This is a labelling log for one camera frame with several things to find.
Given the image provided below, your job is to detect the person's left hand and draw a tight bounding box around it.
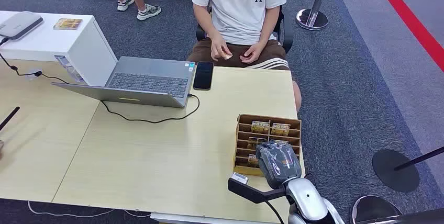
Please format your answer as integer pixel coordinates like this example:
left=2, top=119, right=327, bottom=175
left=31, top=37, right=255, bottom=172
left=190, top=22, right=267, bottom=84
left=239, top=42, right=266, bottom=65

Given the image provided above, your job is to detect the black laptop power cable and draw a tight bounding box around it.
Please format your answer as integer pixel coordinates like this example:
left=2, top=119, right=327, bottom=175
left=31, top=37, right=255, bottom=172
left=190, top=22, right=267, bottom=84
left=101, top=93, right=201, bottom=124

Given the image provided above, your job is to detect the seated person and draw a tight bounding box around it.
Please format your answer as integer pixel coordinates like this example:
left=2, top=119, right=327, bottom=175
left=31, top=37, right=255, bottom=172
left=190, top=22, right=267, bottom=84
left=186, top=0, right=303, bottom=114

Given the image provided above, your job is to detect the chrome stanchion post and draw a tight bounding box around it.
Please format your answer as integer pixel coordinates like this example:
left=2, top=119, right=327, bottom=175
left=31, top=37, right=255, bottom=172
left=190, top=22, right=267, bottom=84
left=295, top=0, right=335, bottom=31

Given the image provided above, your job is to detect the person's right hand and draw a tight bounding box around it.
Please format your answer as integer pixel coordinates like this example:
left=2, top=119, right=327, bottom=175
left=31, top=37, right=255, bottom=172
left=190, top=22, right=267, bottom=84
left=210, top=33, right=233, bottom=62

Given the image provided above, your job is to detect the thin black device cable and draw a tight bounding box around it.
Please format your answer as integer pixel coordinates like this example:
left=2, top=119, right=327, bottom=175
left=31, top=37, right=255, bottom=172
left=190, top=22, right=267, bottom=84
left=0, top=37, right=70, bottom=84

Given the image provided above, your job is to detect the black smartphone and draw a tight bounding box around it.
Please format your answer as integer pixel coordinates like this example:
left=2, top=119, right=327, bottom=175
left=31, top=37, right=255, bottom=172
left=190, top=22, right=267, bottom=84
left=193, top=61, right=214, bottom=91

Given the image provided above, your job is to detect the chrome base stanchion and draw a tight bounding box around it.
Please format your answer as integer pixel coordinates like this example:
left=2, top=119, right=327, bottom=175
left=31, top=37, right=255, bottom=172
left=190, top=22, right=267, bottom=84
left=349, top=195, right=444, bottom=224

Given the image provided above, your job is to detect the white floor cable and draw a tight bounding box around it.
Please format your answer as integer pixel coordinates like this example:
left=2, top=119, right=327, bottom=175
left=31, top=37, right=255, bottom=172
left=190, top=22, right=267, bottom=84
left=27, top=200, right=152, bottom=219

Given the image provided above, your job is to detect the grey open laptop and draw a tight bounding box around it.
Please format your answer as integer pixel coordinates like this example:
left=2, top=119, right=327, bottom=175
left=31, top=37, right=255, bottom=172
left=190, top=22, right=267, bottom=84
left=52, top=55, right=197, bottom=109

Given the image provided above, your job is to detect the clear plastic holder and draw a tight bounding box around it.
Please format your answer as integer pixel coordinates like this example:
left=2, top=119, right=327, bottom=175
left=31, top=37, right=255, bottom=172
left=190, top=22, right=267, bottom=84
left=54, top=54, right=86, bottom=84

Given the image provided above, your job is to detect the black base stanchion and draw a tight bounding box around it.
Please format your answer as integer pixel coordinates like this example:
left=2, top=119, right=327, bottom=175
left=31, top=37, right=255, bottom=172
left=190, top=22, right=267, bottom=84
left=372, top=146, right=444, bottom=193

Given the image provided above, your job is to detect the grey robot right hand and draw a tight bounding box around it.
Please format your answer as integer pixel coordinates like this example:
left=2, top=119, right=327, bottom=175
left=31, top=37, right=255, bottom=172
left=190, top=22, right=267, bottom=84
left=256, top=141, right=303, bottom=190

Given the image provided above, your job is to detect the grey flat device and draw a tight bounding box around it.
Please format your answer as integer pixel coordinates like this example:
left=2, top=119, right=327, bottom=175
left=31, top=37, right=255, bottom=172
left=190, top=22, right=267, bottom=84
left=0, top=10, right=45, bottom=41

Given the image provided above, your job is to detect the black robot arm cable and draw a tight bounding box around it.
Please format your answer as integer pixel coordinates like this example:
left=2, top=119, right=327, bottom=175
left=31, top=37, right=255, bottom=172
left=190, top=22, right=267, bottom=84
left=263, top=198, right=286, bottom=224

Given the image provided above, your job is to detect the black rod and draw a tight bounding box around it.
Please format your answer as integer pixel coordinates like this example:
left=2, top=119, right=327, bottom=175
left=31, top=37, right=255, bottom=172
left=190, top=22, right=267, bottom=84
left=0, top=106, right=21, bottom=132

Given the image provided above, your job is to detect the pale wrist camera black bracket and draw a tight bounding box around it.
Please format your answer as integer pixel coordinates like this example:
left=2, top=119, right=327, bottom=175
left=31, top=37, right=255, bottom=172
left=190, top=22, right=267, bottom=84
left=228, top=172, right=286, bottom=205

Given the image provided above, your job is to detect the white cabinet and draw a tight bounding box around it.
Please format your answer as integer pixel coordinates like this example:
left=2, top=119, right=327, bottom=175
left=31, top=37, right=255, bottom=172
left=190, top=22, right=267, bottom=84
left=0, top=10, right=119, bottom=87

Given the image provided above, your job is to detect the wooden card organizer box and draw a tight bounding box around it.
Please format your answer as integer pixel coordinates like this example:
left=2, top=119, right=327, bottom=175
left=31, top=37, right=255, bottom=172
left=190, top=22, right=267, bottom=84
left=233, top=113, right=302, bottom=177

